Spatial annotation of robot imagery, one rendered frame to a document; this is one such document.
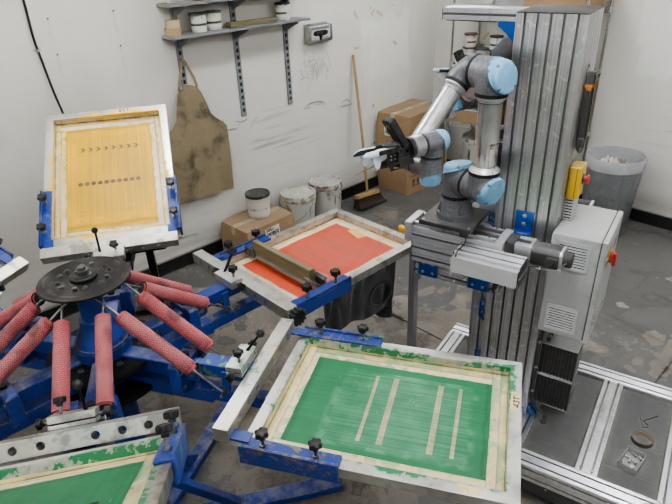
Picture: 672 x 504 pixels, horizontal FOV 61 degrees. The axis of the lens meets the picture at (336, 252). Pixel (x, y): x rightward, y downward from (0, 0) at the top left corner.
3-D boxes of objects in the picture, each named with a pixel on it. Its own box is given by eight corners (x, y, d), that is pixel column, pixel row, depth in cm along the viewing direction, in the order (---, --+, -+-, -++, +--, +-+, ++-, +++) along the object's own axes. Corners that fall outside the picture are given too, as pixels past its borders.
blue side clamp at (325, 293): (343, 285, 252) (343, 272, 249) (351, 289, 249) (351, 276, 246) (291, 314, 234) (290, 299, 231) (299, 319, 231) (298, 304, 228)
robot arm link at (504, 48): (514, 49, 237) (454, 118, 280) (533, 46, 242) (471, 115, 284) (501, 27, 240) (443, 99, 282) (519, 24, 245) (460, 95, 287)
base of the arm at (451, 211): (478, 211, 240) (480, 189, 235) (465, 225, 229) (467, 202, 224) (445, 204, 247) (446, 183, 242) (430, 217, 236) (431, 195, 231)
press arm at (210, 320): (343, 257, 291) (343, 247, 288) (352, 261, 287) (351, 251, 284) (110, 376, 217) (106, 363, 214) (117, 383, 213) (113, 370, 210)
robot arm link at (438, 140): (451, 154, 198) (453, 130, 194) (427, 161, 193) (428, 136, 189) (436, 148, 204) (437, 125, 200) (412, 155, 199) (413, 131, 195)
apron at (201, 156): (231, 185, 470) (213, 51, 420) (236, 188, 465) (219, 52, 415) (174, 205, 438) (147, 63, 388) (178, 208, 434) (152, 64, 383)
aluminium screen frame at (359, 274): (336, 213, 316) (336, 207, 314) (420, 247, 278) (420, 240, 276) (215, 266, 269) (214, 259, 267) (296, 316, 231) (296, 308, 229)
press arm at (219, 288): (232, 286, 245) (231, 276, 243) (240, 292, 241) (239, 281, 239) (197, 303, 235) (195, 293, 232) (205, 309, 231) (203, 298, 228)
